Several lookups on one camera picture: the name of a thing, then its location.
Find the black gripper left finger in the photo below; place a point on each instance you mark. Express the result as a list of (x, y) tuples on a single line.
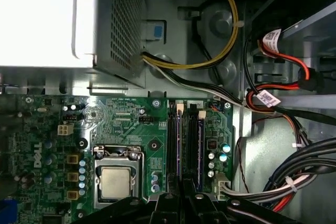
[(157, 208)]

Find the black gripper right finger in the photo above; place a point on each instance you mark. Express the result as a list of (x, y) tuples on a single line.
[(204, 208)]

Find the silver CPU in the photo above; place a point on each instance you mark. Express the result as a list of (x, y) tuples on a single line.
[(115, 183)]

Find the metal socket cover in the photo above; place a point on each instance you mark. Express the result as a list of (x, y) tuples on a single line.
[(105, 203)]

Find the green motherboard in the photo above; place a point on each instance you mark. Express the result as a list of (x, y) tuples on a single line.
[(123, 124)]

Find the white four pin socket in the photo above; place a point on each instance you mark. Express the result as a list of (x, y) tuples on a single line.
[(65, 129)]

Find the blue board connector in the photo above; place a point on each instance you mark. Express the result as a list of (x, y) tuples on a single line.
[(8, 213)]

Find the blue chassis tab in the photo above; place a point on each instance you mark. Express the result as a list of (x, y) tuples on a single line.
[(158, 31)]

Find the black PC case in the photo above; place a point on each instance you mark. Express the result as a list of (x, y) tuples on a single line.
[(183, 24)]

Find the grey power supply unit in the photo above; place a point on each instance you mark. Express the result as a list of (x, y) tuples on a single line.
[(120, 24)]

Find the grey metal drive cage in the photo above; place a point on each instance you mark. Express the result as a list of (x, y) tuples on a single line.
[(315, 22)]

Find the white power supply label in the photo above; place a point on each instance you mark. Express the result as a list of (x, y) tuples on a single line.
[(39, 19)]

